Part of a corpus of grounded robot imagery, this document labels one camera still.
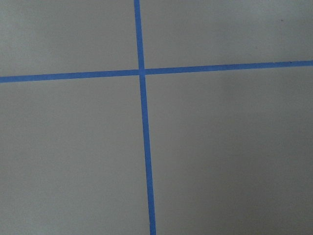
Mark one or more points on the blue tape line lengthwise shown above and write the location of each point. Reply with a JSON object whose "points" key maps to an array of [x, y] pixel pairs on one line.
{"points": [[145, 118]]}

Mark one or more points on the brown paper table cover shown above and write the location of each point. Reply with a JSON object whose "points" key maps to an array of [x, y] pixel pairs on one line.
{"points": [[232, 151]]}

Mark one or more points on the blue tape line crosswise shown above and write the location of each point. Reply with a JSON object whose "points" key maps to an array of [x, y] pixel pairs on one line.
{"points": [[153, 71]]}

